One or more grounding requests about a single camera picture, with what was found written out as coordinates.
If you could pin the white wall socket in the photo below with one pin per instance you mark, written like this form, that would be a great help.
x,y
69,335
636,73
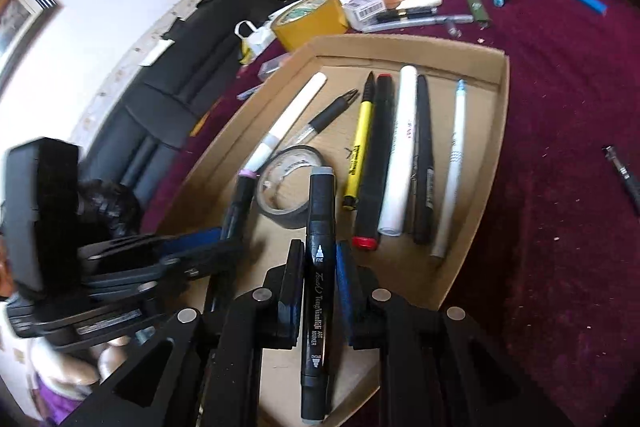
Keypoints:
x,y
156,53

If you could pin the framed picture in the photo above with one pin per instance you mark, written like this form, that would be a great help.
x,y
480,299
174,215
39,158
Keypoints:
x,y
22,14

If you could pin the black pen clear barrel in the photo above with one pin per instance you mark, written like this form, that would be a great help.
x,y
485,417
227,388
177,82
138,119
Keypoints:
x,y
327,117

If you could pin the yellow tape roll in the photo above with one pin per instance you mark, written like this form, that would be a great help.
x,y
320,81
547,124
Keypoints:
x,y
310,27

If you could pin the white pen grey band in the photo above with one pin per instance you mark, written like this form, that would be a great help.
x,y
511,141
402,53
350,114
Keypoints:
x,y
292,117

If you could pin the white marker pen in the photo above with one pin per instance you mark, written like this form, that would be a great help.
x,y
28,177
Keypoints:
x,y
398,147

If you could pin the black tape roll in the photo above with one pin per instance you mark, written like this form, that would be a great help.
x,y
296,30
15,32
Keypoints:
x,y
280,212

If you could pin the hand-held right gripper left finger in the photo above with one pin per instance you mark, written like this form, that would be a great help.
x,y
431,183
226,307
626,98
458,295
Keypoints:
x,y
295,302

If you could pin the black bag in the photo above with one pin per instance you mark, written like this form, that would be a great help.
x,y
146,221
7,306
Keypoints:
x,y
200,42

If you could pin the purple tablecloth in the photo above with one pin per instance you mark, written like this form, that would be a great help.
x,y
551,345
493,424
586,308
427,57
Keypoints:
x,y
550,107

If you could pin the green lighter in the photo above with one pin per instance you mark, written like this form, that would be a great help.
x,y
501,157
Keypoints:
x,y
479,11

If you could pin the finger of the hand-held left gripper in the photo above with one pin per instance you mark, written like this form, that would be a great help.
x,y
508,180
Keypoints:
x,y
107,326
192,241

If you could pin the white and purple clothing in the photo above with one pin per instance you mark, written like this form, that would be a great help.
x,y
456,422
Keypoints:
x,y
60,382

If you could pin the white barcode box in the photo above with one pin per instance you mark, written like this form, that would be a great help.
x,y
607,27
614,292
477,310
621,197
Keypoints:
x,y
362,9

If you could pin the white pen blue cap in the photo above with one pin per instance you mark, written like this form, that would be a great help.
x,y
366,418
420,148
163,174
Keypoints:
x,y
450,167

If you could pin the blue lighter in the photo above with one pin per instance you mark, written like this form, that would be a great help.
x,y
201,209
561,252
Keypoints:
x,y
590,0

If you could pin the slim black pen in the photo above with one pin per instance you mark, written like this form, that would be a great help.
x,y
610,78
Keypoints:
x,y
424,157

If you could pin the black marker red ends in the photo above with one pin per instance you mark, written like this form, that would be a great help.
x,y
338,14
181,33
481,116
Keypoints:
x,y
375,162

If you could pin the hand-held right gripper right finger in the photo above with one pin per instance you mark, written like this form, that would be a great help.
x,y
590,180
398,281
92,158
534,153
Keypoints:
x,y
345,287

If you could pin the black gold pen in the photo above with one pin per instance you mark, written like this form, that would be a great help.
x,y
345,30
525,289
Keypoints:
x,y
407,14

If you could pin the white plastic bag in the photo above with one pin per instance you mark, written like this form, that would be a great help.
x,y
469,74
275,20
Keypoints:
x,y
255,38

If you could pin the black art marker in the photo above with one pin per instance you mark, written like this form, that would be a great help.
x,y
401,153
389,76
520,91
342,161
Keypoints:
x,y
317,267

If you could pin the black metal-tip pen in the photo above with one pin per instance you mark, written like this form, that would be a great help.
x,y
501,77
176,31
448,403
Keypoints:
x,y
625,177

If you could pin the yellow pen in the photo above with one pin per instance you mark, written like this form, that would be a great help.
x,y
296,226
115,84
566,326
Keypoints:
x,y
359,142

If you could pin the cardboard box tray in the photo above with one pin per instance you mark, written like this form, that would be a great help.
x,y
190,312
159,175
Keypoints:
x,y
465,72

